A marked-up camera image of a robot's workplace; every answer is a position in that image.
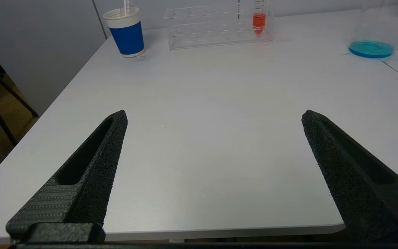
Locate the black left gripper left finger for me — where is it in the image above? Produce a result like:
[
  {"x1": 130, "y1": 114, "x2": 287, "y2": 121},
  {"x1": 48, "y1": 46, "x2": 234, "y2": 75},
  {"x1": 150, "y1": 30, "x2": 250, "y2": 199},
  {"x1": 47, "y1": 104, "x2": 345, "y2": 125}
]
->
[{"x1": 6, "y1": 110, "x2": 128, "y2": 242}]

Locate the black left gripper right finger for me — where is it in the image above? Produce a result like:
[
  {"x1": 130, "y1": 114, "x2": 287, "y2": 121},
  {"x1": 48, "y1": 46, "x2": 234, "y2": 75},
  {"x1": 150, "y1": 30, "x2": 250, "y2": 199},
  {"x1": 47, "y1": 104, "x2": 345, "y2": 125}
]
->
[{"x1": 301, "y1": 110, "x2": 398, "y2": 242}]

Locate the clear glass beaker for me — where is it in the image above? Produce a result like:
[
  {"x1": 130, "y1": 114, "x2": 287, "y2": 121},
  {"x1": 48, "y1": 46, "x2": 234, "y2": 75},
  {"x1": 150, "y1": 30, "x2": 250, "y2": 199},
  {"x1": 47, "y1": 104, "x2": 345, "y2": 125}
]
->
[{"x1": 348, "y1": 0, "x2": 398, "y2": 59}]

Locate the orange-red pigment test tube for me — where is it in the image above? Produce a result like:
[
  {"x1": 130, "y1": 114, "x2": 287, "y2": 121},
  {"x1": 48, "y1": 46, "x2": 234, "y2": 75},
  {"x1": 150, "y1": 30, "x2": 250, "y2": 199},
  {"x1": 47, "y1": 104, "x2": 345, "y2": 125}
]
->
[{"x1": 252, "y1": 0, "x2": 267, "y2": 36}]

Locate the clear acrylic test tube rack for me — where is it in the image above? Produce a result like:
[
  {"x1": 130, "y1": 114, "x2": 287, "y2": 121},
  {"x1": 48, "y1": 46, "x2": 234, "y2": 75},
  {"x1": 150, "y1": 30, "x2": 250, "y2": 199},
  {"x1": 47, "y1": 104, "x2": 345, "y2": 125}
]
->
[{"x1": 164, "y1": 0, "x2": 274, "y2": 52}]

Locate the blue white paper cup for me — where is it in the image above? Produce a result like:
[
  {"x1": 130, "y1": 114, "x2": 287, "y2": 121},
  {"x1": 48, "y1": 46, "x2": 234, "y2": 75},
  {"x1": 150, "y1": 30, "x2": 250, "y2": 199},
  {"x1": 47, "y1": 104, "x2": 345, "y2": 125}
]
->
[{"x1": 103, "y1": 7, "x2": 146, "y2": 58}]

